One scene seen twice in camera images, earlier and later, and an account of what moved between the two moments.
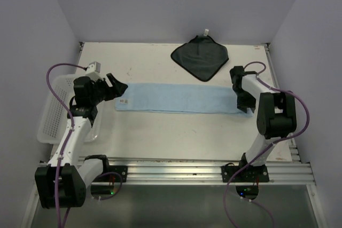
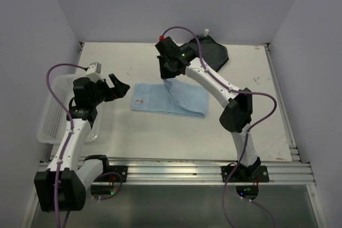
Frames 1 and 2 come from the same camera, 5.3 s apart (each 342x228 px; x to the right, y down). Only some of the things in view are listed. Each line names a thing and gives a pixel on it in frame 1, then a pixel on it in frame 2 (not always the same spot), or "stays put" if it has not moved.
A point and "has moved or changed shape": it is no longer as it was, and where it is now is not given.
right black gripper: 243,105 to 164,74
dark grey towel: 202,56 stays put
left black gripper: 118,88 stays put
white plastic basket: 54,118 stays put
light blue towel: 180,99 has moved or changed shape
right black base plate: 257,173 stays put
